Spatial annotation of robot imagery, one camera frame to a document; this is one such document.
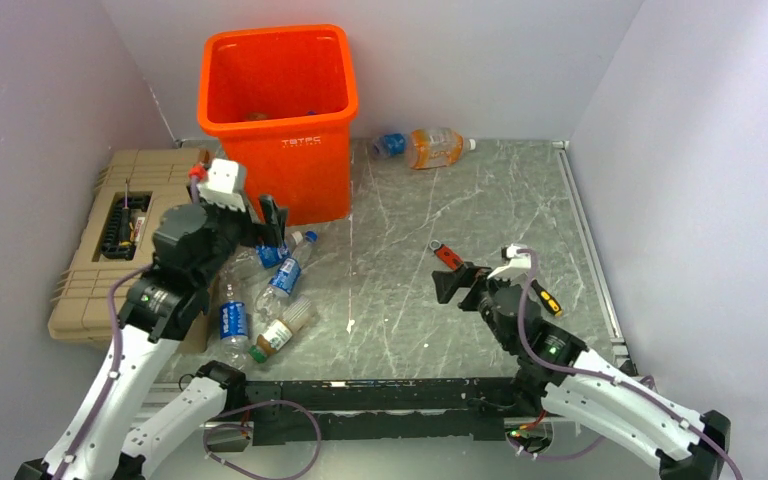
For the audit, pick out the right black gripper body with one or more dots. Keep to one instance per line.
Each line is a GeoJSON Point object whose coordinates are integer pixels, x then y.
{"type": "Point", "coordinates": [481, 288]}

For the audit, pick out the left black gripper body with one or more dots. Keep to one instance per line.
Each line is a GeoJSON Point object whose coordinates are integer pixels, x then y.
{"type": "Point", "coordinates": [236, 228]}

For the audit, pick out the blue label bottle white cap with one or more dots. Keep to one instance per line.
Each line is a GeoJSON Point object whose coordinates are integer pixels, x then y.
{"type": "Point", "coordinates": [249, 262]}

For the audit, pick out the large orange juice bottle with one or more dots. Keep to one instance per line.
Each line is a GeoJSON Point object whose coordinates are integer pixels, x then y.
{"type": "Point", "coordinates": [436, 147]}

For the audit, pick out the blue crushed bottle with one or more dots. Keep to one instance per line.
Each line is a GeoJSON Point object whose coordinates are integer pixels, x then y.
{"type": "Point", "coordinates": [388, 146]}

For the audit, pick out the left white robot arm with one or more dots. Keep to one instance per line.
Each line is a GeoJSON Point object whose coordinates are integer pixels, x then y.
{"type": "Point", "coordinates": [191, 244]}

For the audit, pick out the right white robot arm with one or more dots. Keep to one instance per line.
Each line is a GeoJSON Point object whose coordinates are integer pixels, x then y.
{"type": "Point", "coordinates": [561, 375]}

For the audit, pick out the orange plastic bin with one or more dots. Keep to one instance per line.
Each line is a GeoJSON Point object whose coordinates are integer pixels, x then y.
{"type": "Point", "coordinates": [302, 77]}

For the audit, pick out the blue label water bottle middle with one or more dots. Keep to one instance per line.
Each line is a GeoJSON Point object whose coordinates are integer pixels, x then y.
{"type": "Point", "coordinates": [275, 296]}

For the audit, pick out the blue label water bottle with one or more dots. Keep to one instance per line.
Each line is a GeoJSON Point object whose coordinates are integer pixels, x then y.
{"type": "Point", "coordinates": [234, 322]}
{"type": "Point", "coordinates": [275, 296]}

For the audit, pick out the yellow black screwdriver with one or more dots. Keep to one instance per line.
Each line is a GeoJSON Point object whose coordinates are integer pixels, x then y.
{"type": "Point", "coordinates": [547, 300]}

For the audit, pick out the tan tool case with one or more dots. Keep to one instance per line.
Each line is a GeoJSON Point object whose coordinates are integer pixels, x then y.
{"type": "Point", "coordinates": [131, 194]}

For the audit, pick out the brown tea bottle green cap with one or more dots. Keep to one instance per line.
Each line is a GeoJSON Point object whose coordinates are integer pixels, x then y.
{"type": "Point", "coordinates": [283, 328]}

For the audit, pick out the blue label water bottle left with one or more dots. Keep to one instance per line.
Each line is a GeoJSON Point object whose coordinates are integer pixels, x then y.
{"type": "Point", "coordinates": [234, 322]}

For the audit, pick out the adjustable wrench red handle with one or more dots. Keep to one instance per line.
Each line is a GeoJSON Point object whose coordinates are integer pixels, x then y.
{"type": "Point", "coordinates": [445, 254]}

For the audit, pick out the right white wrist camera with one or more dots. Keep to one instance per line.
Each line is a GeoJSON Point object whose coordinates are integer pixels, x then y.
{"type": "Point", "coordinates": [517, 261]}

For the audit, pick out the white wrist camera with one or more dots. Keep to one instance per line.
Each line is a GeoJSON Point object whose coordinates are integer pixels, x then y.
{"type": "Point", "coordinates": [517, 261]}
{"type": "Point", "coordinates": [219, 182]}

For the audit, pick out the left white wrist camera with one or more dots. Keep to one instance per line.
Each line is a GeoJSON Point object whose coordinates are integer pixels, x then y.
{"type": "Point", "coordinates": [219, 182]}

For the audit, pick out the black base frame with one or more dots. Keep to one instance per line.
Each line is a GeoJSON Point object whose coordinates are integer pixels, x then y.
{"type": "Point", "coordinates": [279, 412]}

